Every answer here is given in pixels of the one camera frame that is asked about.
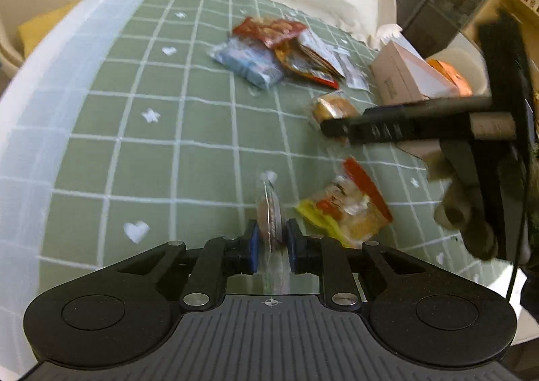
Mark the yellow red cartoon snack packet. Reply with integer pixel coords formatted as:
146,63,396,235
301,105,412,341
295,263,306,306
296,157,394,248

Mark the clear grey snack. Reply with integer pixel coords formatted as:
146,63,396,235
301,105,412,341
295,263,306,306
256,171,284,253

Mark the red white snack packet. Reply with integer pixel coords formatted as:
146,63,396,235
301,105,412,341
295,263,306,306
273,29,369,91

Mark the red quail egg packet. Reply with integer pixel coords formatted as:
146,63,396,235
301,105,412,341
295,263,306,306
232,17,307,50

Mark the right gloved hand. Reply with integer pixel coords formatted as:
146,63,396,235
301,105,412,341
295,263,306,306
425,150,498,261

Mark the orange box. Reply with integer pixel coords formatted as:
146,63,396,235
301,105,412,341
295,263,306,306
426,59,473,96

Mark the pink storage box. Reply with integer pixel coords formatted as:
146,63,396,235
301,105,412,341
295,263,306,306
370,41,458,105

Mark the wooden shelf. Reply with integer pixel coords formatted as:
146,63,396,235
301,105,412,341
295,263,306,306
462,0,538,69

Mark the round pastry in wrapper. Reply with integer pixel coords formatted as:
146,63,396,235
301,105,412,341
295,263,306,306
308,90,360,130

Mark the green grid tablecloth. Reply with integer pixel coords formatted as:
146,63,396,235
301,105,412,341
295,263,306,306
35,0,504,290

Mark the blue white snack packet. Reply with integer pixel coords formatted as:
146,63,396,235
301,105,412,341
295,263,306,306
208,37,285,90

